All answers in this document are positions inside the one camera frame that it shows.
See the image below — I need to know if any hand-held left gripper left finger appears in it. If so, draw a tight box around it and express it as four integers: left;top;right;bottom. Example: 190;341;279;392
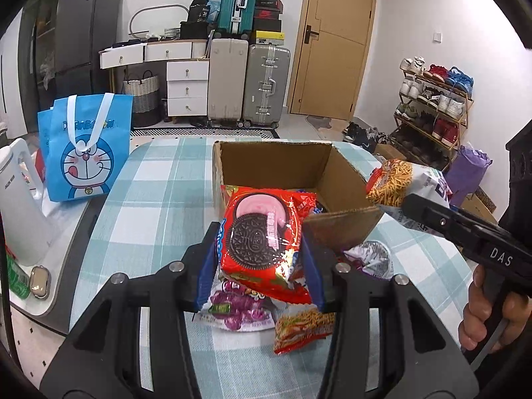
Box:
39;221;222;399

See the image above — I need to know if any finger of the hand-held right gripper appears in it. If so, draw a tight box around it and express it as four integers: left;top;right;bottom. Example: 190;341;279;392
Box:
401;193;478;255

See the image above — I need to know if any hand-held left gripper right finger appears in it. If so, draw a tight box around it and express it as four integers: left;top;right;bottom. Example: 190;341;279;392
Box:
301;225;480;399

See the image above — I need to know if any red noodle snack packet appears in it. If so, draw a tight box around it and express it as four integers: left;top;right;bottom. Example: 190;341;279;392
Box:
273;310;337;356
366;159;454;238

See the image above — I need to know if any purple grape candy packet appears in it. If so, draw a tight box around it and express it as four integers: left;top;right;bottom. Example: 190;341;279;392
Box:
193;266;288;334

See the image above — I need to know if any red cookie packet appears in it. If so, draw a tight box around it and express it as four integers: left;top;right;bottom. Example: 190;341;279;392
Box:
219;184;319;305

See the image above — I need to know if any brown cardboard box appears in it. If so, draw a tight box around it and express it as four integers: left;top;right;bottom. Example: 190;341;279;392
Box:
212;139;385;255

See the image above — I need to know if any person's right hand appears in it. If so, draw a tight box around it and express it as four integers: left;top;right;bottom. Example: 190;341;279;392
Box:
459;264;531;352

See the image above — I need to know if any small open cardboard box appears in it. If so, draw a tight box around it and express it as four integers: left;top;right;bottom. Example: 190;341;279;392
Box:
461;185;500;226

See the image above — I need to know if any purple bag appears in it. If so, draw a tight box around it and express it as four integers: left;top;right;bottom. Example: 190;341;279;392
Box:
449;144;493;207

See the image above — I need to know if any silver white snack packet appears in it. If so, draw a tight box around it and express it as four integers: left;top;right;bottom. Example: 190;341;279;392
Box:
342;240;394;280

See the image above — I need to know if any pile of dark shoes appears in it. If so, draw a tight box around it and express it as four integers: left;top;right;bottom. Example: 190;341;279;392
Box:
341;121;392;153

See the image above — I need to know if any shoe rack with shoes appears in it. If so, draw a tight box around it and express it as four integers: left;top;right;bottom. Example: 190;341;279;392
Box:
393;56;474;167

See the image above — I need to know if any grey side table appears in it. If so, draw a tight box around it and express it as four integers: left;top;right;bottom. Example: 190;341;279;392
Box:
0;191;109;335

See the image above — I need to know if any grey doormat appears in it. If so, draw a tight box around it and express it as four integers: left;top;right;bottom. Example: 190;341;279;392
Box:
305;114;334;131

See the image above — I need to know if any black and white patterned rug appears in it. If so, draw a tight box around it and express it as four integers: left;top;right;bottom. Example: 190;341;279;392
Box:
129;127;282;140

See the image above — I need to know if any small beige grey case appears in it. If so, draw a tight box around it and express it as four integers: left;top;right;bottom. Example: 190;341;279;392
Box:
29;265;52;300

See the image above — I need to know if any blue cartoon tote bag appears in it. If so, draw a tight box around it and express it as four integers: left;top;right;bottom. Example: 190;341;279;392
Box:
37;92;134;203

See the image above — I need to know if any white drawer cabinet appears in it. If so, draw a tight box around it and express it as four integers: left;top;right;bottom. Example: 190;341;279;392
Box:
166;60;210;124

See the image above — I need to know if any wicker basket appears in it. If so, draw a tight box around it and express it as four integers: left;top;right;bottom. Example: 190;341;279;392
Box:
122;70;161;128

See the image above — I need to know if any green drink can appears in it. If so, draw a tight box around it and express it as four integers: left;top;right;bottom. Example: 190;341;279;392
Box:
4;253;32;300

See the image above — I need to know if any beige suitcase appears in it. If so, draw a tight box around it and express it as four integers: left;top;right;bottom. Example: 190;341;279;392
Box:
207;38;249;128

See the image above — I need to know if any silver suitcase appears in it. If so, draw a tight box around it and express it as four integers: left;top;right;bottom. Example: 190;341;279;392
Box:
242;44;292;130

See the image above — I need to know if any wooden door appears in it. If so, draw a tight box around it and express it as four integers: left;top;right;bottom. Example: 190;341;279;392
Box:
287;0;379;117

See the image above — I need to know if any white electric kettle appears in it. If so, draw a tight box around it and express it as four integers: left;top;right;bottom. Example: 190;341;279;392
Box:
0;138;56;267

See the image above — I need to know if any white desk with drawers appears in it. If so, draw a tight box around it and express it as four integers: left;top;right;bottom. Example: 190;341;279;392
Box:
98;39;209;72

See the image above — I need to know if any yellow and black shoe box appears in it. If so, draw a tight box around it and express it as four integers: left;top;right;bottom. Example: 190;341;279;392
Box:
251;30;287;47

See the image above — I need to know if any black case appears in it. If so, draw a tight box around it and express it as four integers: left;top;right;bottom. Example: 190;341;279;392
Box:
180;21;217;41

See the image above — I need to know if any stack of dark shoe boxes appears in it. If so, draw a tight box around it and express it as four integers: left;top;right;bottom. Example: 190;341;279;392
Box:
252;0;283;32

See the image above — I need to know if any black bag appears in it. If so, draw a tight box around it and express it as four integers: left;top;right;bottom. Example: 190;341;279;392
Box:
187;0;211;24

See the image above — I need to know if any grey refrigerator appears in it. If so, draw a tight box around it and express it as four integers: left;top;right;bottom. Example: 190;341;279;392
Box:
54;0;121;89

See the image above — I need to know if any dark tall cabinet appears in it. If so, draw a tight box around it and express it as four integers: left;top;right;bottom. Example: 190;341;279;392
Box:
17;0;60;134

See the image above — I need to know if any teal suitcase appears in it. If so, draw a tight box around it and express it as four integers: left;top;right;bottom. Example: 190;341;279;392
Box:
219;0;259;36

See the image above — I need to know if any oval metal frame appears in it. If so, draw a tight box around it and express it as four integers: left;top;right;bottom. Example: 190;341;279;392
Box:
129;4;189;41

